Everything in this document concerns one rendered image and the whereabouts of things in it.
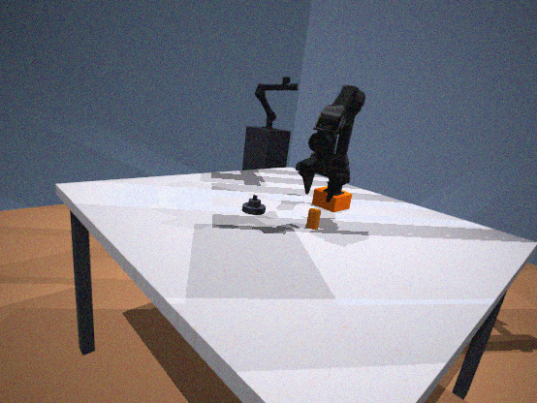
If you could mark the orange knob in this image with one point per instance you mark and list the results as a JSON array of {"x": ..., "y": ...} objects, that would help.
[{"x": 313, "y": 218}]

